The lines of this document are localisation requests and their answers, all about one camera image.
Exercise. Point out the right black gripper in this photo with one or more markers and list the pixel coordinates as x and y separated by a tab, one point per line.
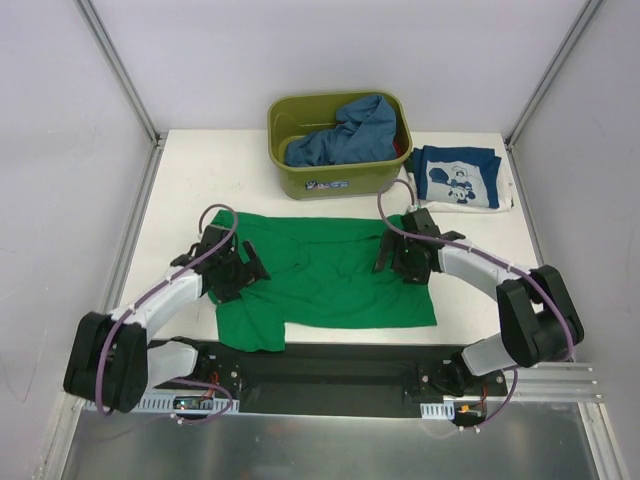
396	256

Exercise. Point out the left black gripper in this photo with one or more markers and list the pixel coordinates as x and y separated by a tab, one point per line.
240	273

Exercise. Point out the green t shirt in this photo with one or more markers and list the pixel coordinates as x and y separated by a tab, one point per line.
321	275

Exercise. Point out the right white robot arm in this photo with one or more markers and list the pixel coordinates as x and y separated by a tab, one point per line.
538	321

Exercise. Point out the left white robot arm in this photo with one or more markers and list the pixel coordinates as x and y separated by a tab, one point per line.
112	361

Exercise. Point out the folded navy printed t shirt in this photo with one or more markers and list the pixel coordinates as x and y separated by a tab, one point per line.
457	177

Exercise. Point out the olive green plastic bin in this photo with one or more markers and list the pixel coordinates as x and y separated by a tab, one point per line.
293	117

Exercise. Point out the blue t shirt in bin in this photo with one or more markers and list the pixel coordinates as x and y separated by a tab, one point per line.
365	132

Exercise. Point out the folded white t shirt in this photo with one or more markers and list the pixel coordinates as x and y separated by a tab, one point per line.
505	197

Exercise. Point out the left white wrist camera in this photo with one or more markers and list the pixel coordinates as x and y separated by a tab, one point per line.
211	234

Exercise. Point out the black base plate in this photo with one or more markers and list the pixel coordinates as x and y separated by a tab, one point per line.
338	380

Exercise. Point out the left white cable duct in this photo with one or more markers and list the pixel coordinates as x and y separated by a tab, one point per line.
184	404

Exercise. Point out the white cable duct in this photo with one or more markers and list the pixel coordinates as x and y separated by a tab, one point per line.
444	410
184	404

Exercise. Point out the right white cable duct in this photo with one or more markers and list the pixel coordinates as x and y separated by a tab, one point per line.
444	410

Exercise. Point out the left aluminium frame post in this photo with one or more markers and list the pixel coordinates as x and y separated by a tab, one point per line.
108	49

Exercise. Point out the aluminium frame post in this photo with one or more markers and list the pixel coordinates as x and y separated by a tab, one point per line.
108	49
582	21

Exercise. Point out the right aluminium frame post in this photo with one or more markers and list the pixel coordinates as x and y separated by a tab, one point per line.
582	21

